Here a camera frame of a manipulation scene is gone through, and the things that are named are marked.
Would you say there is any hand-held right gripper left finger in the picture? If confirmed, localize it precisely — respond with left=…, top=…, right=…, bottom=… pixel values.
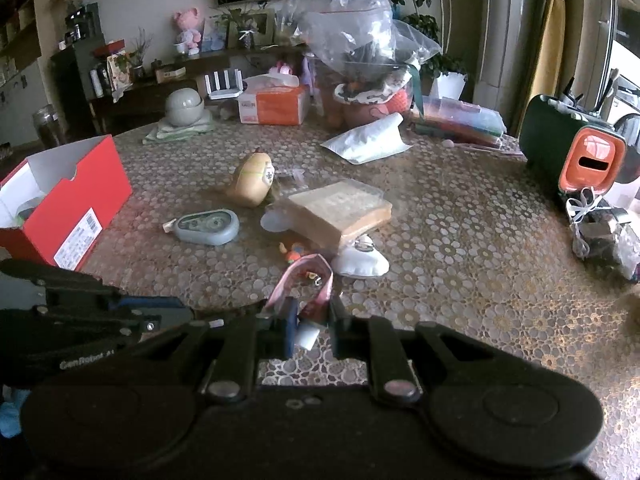
left=131, top=300, right=301, bottom=406

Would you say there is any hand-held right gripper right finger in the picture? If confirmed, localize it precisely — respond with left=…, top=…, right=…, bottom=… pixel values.
left=326, top=301, right=502, bottom=407

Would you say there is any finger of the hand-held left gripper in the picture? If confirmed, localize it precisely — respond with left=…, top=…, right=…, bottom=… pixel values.
left=34, top=296, right=197, bottom=334
left=0, top=259, right=127, bottom=307

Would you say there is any pink fabric pouch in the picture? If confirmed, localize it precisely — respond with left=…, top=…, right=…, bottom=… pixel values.
left=264, top=254, right=336, bottom=352

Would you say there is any white cardboard box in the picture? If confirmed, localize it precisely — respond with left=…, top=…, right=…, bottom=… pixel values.
left=0, top=135, right=134, bottom=272

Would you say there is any white soft pad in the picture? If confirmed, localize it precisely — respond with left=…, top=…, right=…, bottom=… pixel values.
left=331, top=235, right=391, bottom=279

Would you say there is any small colourful toy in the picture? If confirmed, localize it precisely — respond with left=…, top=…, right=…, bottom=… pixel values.
left=279, top=241, right=309, bottom=264

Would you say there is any blue cloth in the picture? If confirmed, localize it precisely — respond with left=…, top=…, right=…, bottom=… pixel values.
left=0, top=389, right=27, bottom=437

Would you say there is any white round disc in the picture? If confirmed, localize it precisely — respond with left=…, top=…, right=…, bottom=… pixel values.
left=260, top=209, right=292, bottom=234

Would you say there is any toast slice in clear wrap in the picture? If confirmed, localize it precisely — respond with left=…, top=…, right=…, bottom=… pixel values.
left=286, top=180, right=394, bottom=252

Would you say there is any small snack packet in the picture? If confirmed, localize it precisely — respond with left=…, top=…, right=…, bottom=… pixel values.
left=226, top=148, right=279, bottom=209

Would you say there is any glass jar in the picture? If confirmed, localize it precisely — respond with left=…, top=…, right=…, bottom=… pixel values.
left=32, top=104, right=67, bottom=150

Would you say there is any green folded cloth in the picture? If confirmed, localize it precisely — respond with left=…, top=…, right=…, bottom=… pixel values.
left=142, top=109, right=216, bottom=146

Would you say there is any white plastic bag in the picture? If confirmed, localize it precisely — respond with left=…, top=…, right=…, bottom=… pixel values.
left=320, top=112, right=414, bottom=165

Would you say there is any grey round lidded bowl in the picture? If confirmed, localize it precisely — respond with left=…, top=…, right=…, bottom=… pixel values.
left=164, top=88, right=205, bottom=126

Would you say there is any black shelf unit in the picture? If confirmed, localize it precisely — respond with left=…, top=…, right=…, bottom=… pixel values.
left=49, top=2, right=109, bottom=137

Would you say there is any wooden sideboard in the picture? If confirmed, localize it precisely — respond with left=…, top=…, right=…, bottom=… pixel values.
left=89, top=44, right=312, bottom=123

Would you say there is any orange tissue box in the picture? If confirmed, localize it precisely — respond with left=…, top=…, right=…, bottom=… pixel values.
left=238, top=74, right=310, bottom=126

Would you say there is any clear container with orange items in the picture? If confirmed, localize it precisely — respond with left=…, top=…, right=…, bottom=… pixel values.
left=306, top=55, right=417, bottom=129

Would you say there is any white router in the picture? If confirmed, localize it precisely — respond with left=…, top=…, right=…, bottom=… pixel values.
left=203, top=69, right=245, bottom=100

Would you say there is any stack of colourful folders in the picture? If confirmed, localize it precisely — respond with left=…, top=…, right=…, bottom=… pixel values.
left=409, top=95, right=507, bottom=145

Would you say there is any white plant pot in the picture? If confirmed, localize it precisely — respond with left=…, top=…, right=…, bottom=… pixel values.
left=434, top=72, right=469, bottom=100

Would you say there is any pink plush doll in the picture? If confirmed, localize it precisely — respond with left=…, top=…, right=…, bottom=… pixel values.
left=172, top=8, right=204, bottom=57

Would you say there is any clear bag with white ribbon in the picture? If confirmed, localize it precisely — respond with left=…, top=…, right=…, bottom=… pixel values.
left=564, top=187, right=640, bottom=282

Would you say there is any green and orange organizer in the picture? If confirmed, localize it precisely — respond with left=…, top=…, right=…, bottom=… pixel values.
left=519, top=93, right=629, bottom=207

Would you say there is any large clear plastic bag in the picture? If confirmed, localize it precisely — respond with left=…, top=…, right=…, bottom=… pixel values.
left=298, top=0, right=444, bottom=77

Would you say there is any yellow curtain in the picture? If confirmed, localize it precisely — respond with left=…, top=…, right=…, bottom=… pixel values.
left=529, top=0, right=572, bottom=107

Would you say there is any wooden photo frame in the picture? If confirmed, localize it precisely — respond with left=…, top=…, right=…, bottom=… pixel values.
left=226, top=9, right=277, bottom=52

